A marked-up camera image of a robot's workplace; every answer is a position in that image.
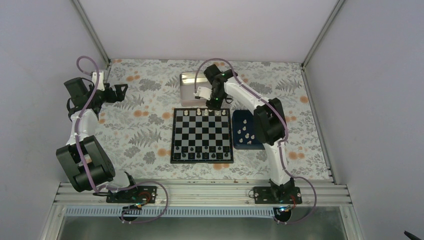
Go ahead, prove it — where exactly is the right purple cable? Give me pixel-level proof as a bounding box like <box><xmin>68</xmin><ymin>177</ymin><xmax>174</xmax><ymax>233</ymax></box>
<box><xmin>194</xmin><ymin>57</ymin><xmax>318</xmax><ymax>225</ymax></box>

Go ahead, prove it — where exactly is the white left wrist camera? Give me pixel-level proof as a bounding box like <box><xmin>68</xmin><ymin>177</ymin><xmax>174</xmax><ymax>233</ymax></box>
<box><xmin>91</xmin><ymin>70</ymin><xmax>106</xmax><ymax>91</ymax></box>

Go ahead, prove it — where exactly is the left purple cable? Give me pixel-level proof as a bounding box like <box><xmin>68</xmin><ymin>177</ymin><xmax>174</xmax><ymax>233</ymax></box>
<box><xmin>74</xmin><ymin>55</ymin><xmax>170</xmax><ymax>225</ymax></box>

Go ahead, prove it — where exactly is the floral patterned table mat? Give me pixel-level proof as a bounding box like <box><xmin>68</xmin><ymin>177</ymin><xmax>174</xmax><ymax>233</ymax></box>
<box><xmin>95</xmin><ymin>59</ymin><xmax>330</xmax><ymax>181</ymax></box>

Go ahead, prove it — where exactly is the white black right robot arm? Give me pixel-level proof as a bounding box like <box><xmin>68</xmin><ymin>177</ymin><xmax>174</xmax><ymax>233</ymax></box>
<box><xmin>195</xmin><ymin>64</ymin><xmax>295</xmax><ymax>204</ymax></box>

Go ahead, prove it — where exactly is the pink metal tin box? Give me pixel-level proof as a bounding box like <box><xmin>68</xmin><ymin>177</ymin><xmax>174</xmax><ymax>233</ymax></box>
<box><xmin>179</xmin><ymin>72</ymin><xmax>212</xmax><ymax>108</ymax></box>

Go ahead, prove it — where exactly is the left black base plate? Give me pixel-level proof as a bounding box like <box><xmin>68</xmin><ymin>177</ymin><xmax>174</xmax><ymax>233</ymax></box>
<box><xmin>106</xmin><ymin>185</ymin><xmax>157</xmax><ymax>205</ymax></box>

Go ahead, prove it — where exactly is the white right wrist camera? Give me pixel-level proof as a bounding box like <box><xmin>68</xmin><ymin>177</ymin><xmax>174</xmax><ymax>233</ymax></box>
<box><xmin>193</xmin><ymin>86</ymin><xmax>212</xmax><ymax>100</ymax></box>

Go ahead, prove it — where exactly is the black silver chess board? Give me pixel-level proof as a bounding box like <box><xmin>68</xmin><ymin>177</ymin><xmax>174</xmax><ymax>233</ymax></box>
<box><xmin>170</xmin><ymin>108</ymin><xmax>234</xmax><ymax>164</ymax></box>

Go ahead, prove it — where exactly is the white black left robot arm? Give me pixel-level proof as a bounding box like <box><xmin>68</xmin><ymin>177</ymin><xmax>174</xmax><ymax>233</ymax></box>
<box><xmin>56</xmin><ymin>77</ymin><xmax>140</xmax><ymax>203</ymax></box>

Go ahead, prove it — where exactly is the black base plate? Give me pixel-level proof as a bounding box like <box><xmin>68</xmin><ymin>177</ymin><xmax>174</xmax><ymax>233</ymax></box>
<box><xmin>252</xmin><ymin>186</ymin><xmax>303</xmax><ymax>205</ymax></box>
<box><xmin>106</xmin><ymin>185</ymin><xmax>157</xmax><ymax>205</ymax></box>

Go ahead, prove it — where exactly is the purple cable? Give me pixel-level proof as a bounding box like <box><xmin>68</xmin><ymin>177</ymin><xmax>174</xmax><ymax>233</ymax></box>
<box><xmin>74</xmin><ymin>55</ymin><xmax>170</xmax><ymax>225</ymax></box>
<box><xmin>194</xmin><ymin>57</ymin><xmax>318</xmax><ymax>225</ymax></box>

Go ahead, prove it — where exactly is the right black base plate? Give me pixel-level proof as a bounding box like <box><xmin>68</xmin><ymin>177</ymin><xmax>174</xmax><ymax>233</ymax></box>
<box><xmin>252</xmin><ymin>186</ymin><xmax>303</xmax><ymax>205</ymax></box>

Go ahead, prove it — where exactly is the aluminium rail frame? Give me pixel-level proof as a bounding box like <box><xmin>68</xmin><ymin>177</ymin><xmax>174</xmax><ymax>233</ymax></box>
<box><xmin>53</xmin><ymin>179</ymin><xmax>352</xmax><ymax>207</ymax></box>

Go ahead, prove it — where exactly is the black chess piece row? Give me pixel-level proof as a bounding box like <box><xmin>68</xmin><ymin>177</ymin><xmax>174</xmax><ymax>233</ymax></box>
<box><xmin>172</xmin><ymin>146</ymin><xmax>232</xmax><ymax>161</ymax></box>

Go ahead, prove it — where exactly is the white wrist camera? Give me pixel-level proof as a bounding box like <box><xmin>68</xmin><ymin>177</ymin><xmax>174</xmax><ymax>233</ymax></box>
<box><xmin>91</xmin><ymin>70</ymin><xmax>106</xmax><ymax>91</ymax></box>
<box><xmin>193</xmin><ymin>86</ymin><xmax>212</xmax><ymax>100</ymax></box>

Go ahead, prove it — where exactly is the blue plastic piece tray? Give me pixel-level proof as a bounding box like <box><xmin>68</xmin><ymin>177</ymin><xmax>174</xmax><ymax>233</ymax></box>
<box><xmin>231</xmin><ymin>109</ymin><xmax>265</xmax><ymax>150</ymax></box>

